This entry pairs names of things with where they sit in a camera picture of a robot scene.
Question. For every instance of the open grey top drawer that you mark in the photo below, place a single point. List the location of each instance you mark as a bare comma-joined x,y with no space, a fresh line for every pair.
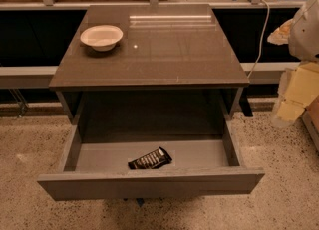
205,156

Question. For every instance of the white bowl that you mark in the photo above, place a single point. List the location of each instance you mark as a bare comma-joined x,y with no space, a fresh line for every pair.
102,38

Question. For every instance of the black rxbar chocolate wrapper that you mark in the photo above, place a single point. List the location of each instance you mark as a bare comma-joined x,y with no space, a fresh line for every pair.
153,160

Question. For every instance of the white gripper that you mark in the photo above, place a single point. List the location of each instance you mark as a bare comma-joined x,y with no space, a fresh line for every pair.
305,36

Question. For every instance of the wooden box at right edge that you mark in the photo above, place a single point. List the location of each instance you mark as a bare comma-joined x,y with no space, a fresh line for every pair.
311,121

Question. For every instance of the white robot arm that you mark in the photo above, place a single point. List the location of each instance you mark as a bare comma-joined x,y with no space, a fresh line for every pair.
303,43

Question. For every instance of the grey cabinet with counter top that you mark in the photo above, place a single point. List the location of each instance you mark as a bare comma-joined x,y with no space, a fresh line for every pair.
173,55

